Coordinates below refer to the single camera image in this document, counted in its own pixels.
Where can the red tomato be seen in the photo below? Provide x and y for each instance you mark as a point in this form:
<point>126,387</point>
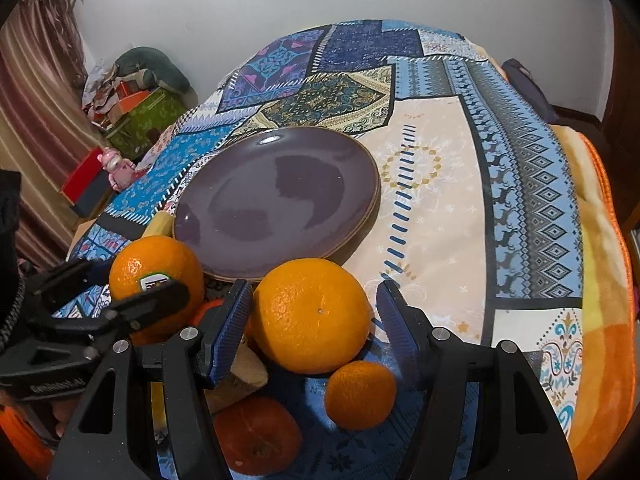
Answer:
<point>257,436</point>
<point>200,311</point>

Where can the striped maroon curtain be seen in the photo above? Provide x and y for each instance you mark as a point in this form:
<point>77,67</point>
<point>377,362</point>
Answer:
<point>45,134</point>

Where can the green patterned storage box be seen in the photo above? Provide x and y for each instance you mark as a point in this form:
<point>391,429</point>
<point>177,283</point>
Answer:
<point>134,133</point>

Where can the pink toy figurine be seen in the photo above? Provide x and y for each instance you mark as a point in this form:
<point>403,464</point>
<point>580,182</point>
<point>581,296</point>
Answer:
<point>120,170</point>

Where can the grey-green pillow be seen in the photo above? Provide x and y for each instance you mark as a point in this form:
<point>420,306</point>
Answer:
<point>165,73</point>

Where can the large orange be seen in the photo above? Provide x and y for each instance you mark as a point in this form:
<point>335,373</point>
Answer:
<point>310,316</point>

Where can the dark purple bag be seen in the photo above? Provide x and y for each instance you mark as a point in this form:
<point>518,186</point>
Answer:
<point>523,82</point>

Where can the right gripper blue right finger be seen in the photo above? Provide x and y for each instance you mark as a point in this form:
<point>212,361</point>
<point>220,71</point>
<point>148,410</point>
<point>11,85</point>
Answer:
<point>407,330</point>

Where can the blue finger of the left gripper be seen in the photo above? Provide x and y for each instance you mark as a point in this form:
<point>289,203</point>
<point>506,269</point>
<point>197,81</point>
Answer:
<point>142,302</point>
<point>62,284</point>

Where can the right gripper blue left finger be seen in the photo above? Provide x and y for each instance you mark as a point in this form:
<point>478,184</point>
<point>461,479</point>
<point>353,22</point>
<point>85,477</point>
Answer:
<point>222,329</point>

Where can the orange with sticker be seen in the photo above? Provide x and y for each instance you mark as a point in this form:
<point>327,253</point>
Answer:
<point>150,261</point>

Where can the red box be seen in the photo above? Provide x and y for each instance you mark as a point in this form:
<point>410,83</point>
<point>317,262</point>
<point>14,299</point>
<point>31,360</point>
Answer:
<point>82,176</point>

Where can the small tangerine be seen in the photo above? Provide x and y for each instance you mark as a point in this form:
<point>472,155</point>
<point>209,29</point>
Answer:
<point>360,395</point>

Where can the patchwork patterned bedspread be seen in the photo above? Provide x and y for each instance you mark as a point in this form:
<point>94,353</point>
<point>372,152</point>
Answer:
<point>477,220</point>

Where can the purple ceramic plate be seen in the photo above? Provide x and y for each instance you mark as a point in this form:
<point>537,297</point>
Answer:
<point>283,194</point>

